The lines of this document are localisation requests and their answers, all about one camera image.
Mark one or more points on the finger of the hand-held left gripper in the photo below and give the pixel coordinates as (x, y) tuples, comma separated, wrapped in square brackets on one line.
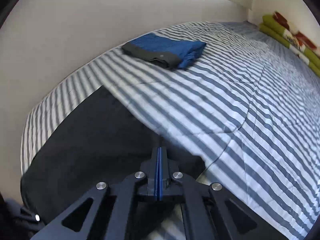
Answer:
[(32, 218)]

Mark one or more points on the folded green blanket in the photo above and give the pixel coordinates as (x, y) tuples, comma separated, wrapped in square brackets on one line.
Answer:
[(272, 28)]

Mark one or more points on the blue white striped quilt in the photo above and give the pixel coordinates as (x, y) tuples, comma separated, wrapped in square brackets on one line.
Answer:
[(225, 92)]

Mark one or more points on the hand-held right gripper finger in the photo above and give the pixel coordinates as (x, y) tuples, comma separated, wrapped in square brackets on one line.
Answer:
[(161, 180), (158, 180)]

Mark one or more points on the black jacket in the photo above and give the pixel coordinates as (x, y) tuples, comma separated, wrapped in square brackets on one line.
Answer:
[(87, 142)]

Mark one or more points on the folded blue grey garment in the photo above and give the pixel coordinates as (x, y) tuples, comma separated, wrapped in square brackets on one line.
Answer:
[(170, 47)]

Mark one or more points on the folded red floral blanket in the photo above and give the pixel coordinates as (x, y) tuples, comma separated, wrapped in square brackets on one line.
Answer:
[(300, 38)]

